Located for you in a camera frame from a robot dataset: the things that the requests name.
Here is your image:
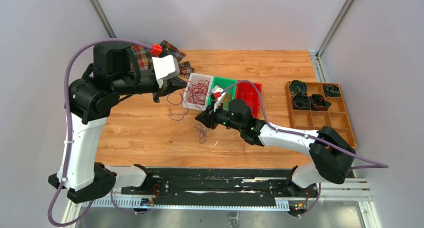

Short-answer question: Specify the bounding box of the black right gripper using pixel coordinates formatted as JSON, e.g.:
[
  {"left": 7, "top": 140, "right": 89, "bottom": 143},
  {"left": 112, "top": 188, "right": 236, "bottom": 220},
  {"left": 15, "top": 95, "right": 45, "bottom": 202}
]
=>
[{"left": 195, "top": 100, "right": 243, "bottom": 132}]

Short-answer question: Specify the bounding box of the red cable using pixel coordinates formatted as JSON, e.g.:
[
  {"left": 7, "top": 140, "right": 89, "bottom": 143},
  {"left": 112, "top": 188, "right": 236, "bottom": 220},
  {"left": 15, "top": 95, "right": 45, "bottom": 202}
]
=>
[{"left": 183, "top": 80, "right": 211, "bottom": 107}]

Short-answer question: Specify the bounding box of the orange cable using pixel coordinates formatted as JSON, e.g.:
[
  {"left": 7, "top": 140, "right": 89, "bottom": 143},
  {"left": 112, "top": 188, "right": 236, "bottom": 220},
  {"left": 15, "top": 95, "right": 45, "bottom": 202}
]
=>
[{"left": 220, "top": 87, "right": 234, "bottom": 108}]

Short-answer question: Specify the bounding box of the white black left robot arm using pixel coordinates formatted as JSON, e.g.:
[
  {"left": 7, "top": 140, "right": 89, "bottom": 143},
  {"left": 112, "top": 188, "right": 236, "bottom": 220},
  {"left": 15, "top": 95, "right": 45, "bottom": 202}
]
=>
[{"left": 48, "top": 39, "right": 190, "bottom": 203}]

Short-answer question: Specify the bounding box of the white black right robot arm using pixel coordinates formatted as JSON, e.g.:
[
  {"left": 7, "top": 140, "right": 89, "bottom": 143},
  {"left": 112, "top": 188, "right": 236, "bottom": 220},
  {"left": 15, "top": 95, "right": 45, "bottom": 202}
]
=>
[{"left": 195, "top": 99, "right": 356, "bottom": 196}]

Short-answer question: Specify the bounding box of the white plastic bin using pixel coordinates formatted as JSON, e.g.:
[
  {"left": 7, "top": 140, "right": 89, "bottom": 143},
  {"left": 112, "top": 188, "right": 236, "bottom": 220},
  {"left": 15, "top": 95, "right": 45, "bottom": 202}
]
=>
[{"left": 182, "top": 73, "right": 214, "bottom": 111}]

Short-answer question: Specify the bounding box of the plaid cloth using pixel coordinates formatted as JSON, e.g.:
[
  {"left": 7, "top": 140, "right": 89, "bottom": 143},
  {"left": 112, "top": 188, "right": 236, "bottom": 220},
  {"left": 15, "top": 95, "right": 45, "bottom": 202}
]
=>
[{"left": 131, "top": 40, "right": 194, "bottom": 78}]

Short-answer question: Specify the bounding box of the red plastic bin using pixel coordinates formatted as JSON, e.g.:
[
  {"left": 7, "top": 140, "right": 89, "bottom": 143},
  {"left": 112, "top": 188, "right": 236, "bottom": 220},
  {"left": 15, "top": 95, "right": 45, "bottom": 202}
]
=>
[{"left": 235, "top": 83, "right": 262, "bottom": 118}]

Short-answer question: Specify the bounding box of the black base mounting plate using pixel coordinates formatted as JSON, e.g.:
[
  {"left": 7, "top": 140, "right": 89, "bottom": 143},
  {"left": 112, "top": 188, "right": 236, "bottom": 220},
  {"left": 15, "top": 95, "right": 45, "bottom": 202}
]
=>
[{"left": 114, "top": 167, "right": 319, "bottom": 211}]

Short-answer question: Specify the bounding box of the wooden compartment tray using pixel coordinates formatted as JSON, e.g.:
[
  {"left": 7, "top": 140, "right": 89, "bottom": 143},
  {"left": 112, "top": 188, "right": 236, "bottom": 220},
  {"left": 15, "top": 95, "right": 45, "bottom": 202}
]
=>
[{"left": 285, "top": 81, "right": 357, "bottom": 149}]

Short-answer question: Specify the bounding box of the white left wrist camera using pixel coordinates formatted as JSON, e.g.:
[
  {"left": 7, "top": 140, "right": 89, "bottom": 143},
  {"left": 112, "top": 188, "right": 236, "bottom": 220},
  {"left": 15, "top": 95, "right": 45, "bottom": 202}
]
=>
[{"left": 152, "top": 55, "right": 180, "bottom": 88}]

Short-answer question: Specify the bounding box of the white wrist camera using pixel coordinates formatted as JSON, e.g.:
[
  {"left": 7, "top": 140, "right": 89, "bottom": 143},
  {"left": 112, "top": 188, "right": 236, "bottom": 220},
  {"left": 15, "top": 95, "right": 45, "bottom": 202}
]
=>
[
  {"left": 209, "top": 85, "right": 226, "bottom": 112},
  {"left": 152, "top": 55, "right": 180, "bottom": 88}
]

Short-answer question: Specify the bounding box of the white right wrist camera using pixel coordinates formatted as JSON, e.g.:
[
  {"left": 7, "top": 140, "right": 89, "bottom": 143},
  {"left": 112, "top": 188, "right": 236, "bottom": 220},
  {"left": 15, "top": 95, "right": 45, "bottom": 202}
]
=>
[{"left": 209, "top": 85, "right": 226, "bottom": 112}]

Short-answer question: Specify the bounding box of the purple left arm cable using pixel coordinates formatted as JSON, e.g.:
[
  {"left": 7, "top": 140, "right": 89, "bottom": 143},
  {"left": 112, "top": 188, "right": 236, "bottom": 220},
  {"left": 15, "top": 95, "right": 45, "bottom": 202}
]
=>
[{"left": 47, "top": 38, "right": 155, "bottom": 228}]

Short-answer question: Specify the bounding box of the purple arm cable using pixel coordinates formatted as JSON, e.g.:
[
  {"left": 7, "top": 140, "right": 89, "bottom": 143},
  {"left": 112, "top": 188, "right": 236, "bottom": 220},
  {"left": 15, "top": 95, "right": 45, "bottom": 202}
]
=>
[
  {"left": 47, "top": 38, "right": 155, "bottom": 228},
  {"left": 220, "top": 80, "right": 390, "bottom": 218}
]

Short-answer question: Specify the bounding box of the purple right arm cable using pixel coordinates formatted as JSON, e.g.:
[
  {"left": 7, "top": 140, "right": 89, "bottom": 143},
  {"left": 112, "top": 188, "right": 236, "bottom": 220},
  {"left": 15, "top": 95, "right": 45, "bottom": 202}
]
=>
[{"left": 220, "top": 80, "right": 390, "bottom": 218}]

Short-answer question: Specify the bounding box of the left aluminium corner post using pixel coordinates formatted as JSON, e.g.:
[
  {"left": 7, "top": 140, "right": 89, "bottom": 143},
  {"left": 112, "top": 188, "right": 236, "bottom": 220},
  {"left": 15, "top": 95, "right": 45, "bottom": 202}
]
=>
[{"left": 88, "top": 0, "right": 116, "bottom": 38}]

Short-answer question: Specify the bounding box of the aluminium corner post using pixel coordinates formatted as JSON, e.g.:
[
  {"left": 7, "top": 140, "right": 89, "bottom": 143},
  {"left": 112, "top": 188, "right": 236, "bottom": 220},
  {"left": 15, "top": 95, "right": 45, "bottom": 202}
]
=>
[
  {"left": 88, "top": 0, "right": 116, "bottom": 38},
  {"left": 316, "top": 0, "right": 356, "bottom": 59}
]

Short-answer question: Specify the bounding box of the right aluminium corner post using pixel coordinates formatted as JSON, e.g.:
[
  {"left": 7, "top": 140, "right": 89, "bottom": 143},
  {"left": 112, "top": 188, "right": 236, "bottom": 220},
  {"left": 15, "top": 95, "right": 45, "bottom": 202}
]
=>
[{"left": 316, "top": 0, "right": 356, "bottom": 59}]

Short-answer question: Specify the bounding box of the aluminium frame rail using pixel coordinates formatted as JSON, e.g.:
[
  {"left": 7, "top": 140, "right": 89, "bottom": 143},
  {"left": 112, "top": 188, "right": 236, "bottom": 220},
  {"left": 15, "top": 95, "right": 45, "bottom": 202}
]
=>
[{"left": 92, "top": 176, "right": 373, "bottom": 211}]

